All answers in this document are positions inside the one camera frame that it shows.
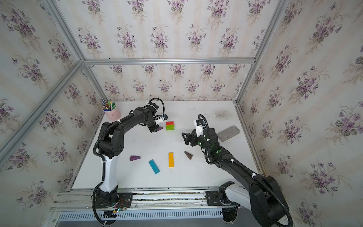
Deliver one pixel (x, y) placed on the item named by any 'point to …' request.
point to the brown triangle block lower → (188, 155)
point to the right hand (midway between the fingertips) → (190, 132)
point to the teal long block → (153, 166)
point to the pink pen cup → (114, 115)
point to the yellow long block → (171, 160)
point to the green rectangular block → (169, 127)
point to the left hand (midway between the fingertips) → (155, 128)
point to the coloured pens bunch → (108, 105)
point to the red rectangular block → (169, 123)
